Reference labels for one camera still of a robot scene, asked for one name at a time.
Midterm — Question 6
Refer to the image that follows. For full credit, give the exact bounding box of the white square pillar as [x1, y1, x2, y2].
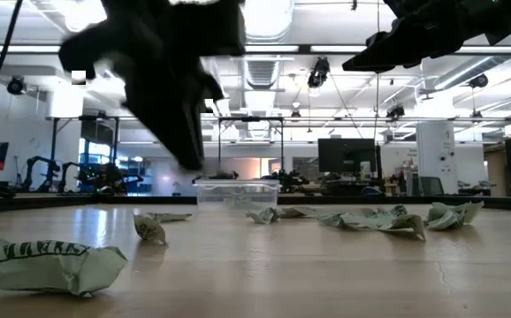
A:
[416, 121, 459, 195]

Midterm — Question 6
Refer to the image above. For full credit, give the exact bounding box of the silver ceiling air duct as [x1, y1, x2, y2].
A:
[241, 0, 295, 89]

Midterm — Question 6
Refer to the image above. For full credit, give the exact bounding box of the grey office chair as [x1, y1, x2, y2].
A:
[418, 176, 445, 196]

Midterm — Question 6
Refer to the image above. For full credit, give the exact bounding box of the black rig frame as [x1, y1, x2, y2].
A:
[45, 115, 122, 193]
[217, 116, 286, 178]

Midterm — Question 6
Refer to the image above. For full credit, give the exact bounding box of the clear plastic container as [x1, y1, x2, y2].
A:
[192, 178, 282, 214]

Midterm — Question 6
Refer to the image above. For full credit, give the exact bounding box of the wooden cabinet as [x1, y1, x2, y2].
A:
[484, 143, 508, 198]

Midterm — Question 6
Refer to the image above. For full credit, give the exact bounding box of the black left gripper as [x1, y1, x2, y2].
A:
[58, 0, 247, 172]

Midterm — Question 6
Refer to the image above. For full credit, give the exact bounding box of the black aluminium table frame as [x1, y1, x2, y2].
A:
[0, 193, 511, 213]

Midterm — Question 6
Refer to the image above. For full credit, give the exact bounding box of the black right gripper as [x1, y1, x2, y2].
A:
[342, 0, 511, 74]

